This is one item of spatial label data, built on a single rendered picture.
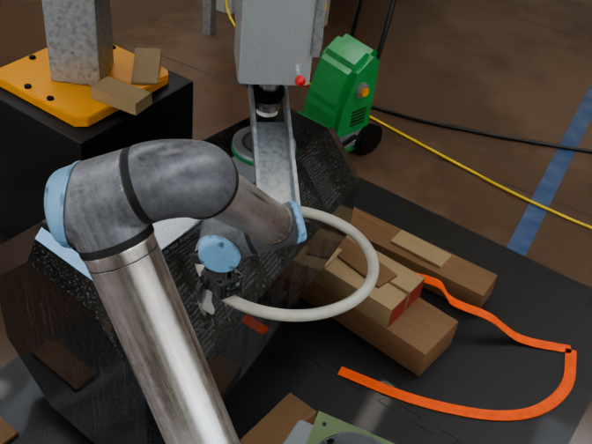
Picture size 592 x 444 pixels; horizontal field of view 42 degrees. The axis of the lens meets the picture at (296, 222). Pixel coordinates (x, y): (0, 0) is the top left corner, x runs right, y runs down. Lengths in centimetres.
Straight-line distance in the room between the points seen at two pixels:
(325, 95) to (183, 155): 286
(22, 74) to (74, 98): 26
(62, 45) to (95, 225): 193
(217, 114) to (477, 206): 149
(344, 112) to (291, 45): 161
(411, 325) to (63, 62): 164
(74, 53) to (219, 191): 193
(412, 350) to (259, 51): 131
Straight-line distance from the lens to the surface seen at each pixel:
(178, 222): 232
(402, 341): 302
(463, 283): 334
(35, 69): 320
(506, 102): 493
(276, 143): 243
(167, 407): 125
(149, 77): 309
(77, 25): 296
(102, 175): 112
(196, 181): 111
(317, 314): 190
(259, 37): 232
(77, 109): 293
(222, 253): 165
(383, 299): 300
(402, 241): 344
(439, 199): 397
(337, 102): 389
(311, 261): 269
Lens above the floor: 234
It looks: 40 degrees down
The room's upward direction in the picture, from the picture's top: 7 degrees clockwise
